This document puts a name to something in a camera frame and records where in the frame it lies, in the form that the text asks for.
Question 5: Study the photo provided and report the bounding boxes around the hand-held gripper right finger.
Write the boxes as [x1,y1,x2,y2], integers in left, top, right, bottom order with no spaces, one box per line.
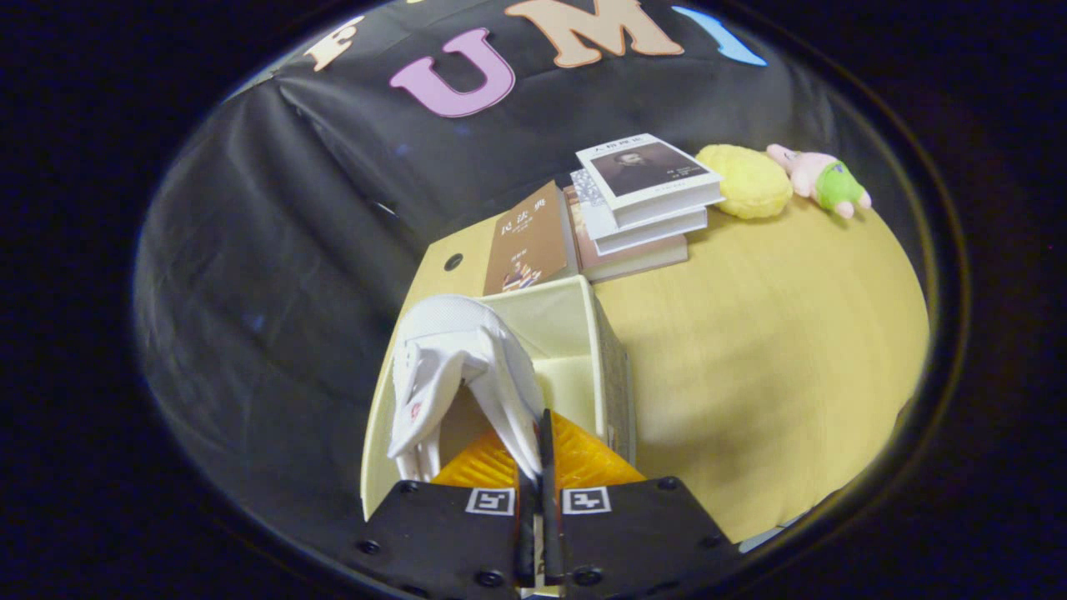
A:
[538,408,741,599]

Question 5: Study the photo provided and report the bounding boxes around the white portrait cover book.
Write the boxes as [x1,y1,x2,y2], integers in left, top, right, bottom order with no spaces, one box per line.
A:
[575,133,726,230]

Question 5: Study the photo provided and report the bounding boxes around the yellow plush toy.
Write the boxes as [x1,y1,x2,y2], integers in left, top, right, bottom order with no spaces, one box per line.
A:
[696,144,794,220]

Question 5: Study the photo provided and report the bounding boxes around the brown cover book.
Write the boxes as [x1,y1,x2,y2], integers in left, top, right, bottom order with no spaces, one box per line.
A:
[483,182,578,297]

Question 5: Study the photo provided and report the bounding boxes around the white striped canvas shoe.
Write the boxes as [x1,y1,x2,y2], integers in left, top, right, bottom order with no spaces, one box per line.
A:
[388,294,547,484]

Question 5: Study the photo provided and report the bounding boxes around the white patterned cover book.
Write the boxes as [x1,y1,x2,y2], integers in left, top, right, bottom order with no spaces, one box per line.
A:
[569,169,709,256]

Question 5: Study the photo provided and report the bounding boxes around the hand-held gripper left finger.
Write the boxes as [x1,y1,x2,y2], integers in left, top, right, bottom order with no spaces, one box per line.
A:
[354,429,539,599]

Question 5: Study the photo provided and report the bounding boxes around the pink and green plush toy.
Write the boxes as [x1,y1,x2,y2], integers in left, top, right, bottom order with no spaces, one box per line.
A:
[765,143,873,220]

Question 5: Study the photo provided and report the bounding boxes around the foldable fabric storage box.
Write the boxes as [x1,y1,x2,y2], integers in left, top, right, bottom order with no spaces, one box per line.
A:
[360,275,639,522]

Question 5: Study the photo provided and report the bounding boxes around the black backdrop cloth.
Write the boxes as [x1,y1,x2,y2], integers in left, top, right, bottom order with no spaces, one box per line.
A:
[133,0,918,534]

